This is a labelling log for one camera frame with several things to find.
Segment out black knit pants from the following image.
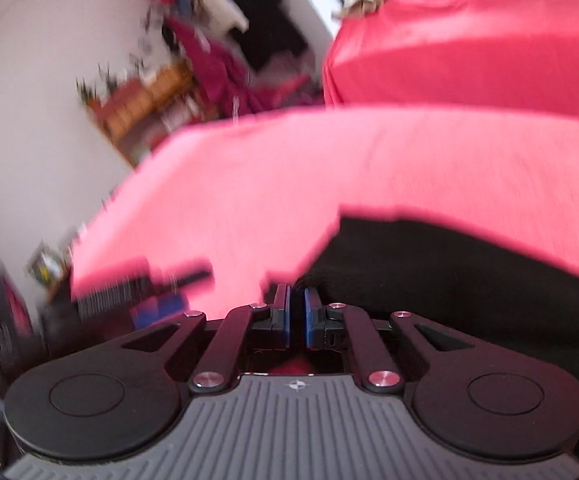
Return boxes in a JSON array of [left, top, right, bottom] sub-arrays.
[[291, 217, 579, 379]]

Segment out pink fleece blanket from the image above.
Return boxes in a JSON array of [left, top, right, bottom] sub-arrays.
[[71, 106, 579, 318]]

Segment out wooden shelf unit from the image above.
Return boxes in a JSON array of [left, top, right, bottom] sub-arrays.
[[79, 61, 218, 168]]

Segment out magenta hanging clothes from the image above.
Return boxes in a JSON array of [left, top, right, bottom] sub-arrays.
[[161, 18, 311, 118]]

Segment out hanging black garment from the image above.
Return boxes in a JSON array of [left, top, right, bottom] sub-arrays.
[[228, 0, 308, 72]]

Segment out red covered far bed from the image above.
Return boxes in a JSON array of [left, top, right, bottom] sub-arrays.
[[322, 0, 579, 118]]

